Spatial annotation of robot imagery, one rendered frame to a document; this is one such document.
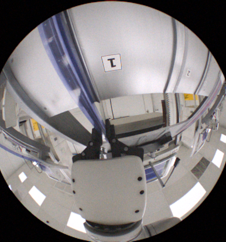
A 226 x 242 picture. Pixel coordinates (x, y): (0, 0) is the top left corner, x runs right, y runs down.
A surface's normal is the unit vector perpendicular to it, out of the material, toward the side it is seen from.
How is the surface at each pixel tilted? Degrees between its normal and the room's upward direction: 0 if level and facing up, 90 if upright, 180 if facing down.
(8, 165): 90
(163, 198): 180
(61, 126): 90
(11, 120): 90
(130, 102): 90
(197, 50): 43
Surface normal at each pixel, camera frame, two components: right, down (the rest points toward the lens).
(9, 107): 0.98, -0.18
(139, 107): -0.04, 0.19
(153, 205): -0.20, -0.96
